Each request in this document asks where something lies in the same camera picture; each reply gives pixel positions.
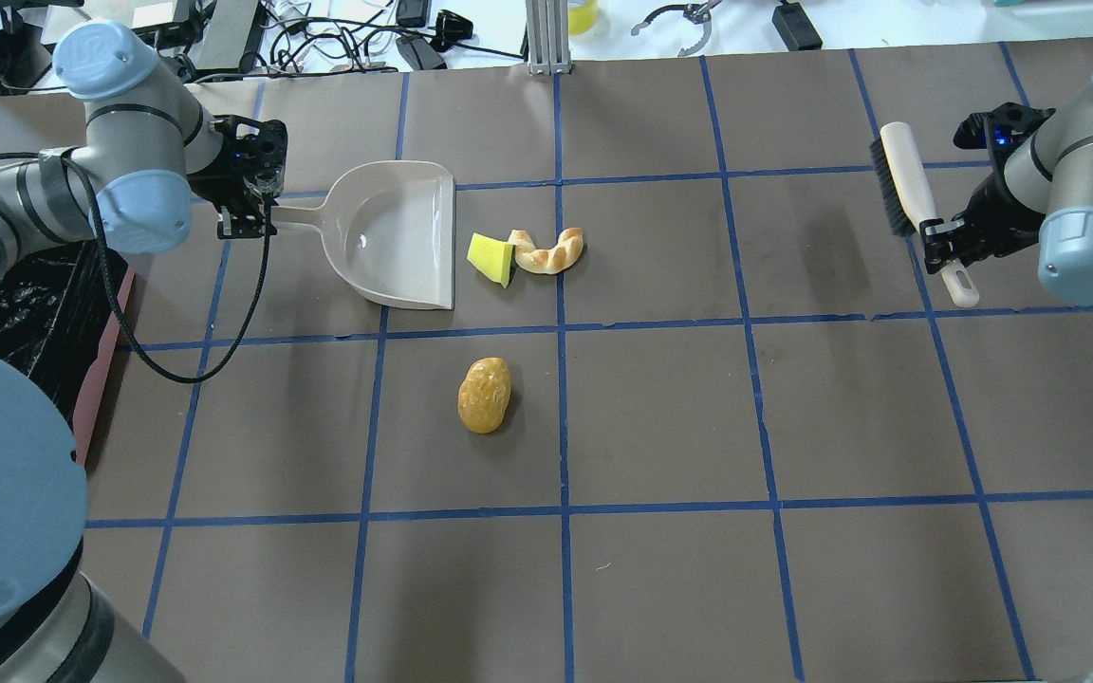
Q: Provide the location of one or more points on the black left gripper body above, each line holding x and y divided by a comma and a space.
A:
221, 183

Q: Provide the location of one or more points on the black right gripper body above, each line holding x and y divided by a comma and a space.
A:
994, 211

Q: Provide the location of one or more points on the beige hand brush black bristles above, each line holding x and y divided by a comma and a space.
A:
910, 209

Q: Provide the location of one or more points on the beige plastic dustpan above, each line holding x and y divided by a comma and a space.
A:
388, 229

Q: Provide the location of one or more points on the yellow green sponge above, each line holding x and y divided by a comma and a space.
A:
492, 258

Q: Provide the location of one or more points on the yellow potato-shaped bread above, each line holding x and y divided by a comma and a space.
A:
484, 395

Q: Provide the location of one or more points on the twisted croissant bread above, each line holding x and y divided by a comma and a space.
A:
550, 261

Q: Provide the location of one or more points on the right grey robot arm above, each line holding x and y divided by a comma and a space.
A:
1039, 193

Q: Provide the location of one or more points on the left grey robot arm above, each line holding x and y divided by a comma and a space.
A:
150, 148

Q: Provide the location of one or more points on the black bag lined trash bin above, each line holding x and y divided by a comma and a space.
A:
57, 329

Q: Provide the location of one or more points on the black power adapter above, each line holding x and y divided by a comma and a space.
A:
795, 28

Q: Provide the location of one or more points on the aluminium profile post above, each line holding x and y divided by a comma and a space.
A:
548, 39

